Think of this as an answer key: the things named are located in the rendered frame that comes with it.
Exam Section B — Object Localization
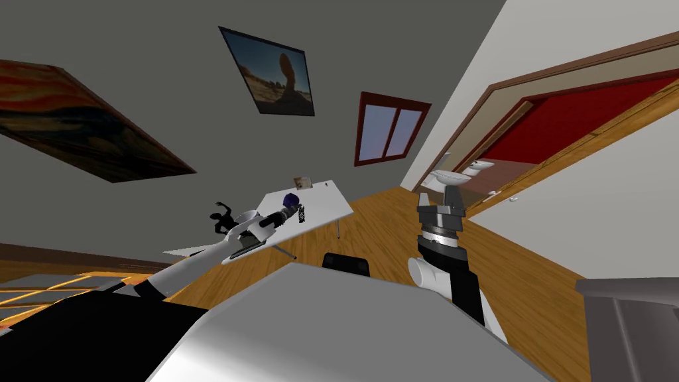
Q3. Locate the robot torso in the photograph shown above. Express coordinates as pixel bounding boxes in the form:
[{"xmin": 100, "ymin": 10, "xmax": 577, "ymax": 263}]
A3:
[{"xmin": 145, "ymin": 253, "xmax": 555, "ymax": 382}]

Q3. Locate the dark red framed window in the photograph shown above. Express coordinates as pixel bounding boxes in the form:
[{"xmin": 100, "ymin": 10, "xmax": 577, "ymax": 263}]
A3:
[{"xmin": 353, "ymin": 91, "xmax": 433, "ymax": 168}]

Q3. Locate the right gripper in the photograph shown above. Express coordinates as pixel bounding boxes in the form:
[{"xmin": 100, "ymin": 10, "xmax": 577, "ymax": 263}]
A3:
[{"xmin": 416, "ymin": 185, "xmax": 467, "ymax": 235}]

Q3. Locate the white table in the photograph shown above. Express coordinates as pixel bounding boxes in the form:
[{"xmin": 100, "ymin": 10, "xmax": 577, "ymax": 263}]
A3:
[{"xmin": 161, "ymin": 179, "xmax": 355, "ymax": 266}]

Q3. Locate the grey armchair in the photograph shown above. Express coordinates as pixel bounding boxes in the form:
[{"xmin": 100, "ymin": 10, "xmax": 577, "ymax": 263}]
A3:
[{"xmin": 575, "ymin": 275, "xmax": 679, "ymax": 382}]

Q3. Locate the black figurine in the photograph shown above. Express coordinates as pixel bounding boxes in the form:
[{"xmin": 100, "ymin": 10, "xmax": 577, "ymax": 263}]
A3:
[{"xmin": 209, "ymin": 201, "xmax": 240, "ymax": 236}]

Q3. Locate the desert rock picture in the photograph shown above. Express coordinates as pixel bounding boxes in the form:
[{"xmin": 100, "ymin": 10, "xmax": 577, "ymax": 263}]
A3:
[{"xmin": 217, "ymin": 25, "xmax": 316, "ymax": 117}]

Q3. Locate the dark grey laptop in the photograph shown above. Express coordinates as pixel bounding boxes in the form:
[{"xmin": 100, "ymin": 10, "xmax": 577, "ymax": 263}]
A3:
[{"xmin": 222, "ymin": 236, "xmax": 269, "ymax": 262}]

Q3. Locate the red and dark painting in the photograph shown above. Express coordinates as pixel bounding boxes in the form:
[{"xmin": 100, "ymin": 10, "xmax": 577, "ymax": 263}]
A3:
[{"xmin": 0, "ymin": 58, "xmax": 198, "ymax": 184}]

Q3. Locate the wooden door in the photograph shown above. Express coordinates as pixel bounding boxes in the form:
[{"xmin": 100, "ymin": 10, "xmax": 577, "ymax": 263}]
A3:
[{"xmin": 465, "ymin": 79, "xmax": 679, "ymax": 220}]

